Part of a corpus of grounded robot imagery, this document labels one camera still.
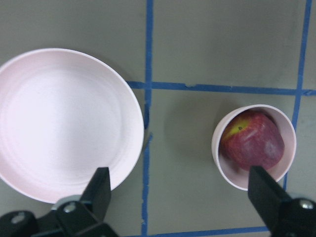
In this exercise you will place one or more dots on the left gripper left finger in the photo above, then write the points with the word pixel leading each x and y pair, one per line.
pixel 76 216

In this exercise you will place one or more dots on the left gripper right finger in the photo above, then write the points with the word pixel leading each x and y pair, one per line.
pixel 283 215

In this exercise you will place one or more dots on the pink bowl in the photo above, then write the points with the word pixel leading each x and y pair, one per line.
pixel 230 171

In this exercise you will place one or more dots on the red apple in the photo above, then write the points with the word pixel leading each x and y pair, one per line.
pixel 252 139

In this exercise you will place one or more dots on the pink plate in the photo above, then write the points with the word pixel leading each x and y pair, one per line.
pixel 63 114

